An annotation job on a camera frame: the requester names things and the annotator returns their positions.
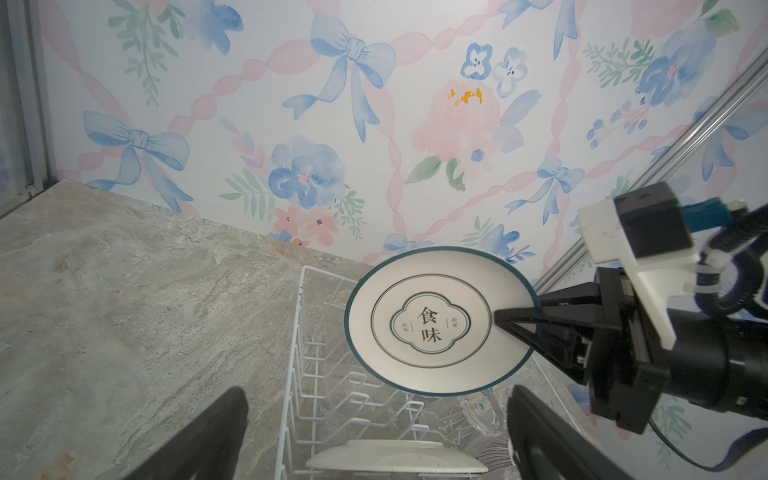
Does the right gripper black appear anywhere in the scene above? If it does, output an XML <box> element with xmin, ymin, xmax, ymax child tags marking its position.
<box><xmin>493</xmin><ymin>267</ymin><xmax>669</xmax><ymax>434</ymax></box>

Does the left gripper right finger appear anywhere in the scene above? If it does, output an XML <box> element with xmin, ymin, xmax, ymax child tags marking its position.
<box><xmin>507</xmin><ymin>385</ymin><xmax>630</xmax><ymax>480</ymax></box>

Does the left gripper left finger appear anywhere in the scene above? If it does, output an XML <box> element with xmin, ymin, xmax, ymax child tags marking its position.
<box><xmin>127</xmin><ymin>386</ymin><xmax>249</xmax><ymax>479</ymax></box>

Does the watermelon pattern plate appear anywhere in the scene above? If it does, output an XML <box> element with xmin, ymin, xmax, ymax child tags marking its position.
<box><xmin>306</xmin><ymin>439</ymin><xmax>488</xmax><ymax>474</ymax></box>

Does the white plate with green rim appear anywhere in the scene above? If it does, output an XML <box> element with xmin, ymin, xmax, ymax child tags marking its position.
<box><xmin>344</xmin><ymin>247</ymin><xmax>540</xmax><ymax>397</ymax></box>

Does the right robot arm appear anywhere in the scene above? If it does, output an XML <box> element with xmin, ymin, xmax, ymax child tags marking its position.
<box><xmin>493</xmin><ymin>267</ymin><xmax>767</xmax><ymax>434</ymax></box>

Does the white wire dish rack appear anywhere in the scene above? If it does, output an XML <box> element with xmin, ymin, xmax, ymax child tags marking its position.
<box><xmin>273</xmin><ymin>266</ymin><xmax>592</xmax><ymax>479</ymax></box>

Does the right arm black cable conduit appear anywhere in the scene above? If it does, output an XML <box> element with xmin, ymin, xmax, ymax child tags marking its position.
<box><xmin>695</xmin><ymin>203</ymin><xmax>768</xmax><ymax>319</ymax></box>

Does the right aluminium corner post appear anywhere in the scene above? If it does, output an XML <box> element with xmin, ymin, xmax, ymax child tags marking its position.
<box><xmin>534</xmin><ymin>50</ymin><xmax>767</xmax><ymax>294</ymax></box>

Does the aluminium corner post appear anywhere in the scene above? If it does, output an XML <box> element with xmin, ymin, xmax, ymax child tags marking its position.
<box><xmin>534</xmin><ymin>50</ymin><xmax>767</xmax><ymax>294</ymax></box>
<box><xmin>1</xmin><ymin>1</ymin><xmax>54</xmax><ymax>216</ymax></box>

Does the left aluminium corner post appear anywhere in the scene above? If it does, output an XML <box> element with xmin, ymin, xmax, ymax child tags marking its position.
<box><xmin>1</xmin><ymin>1</ymin><xmax>54</xmax><ymax>216</ymax></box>

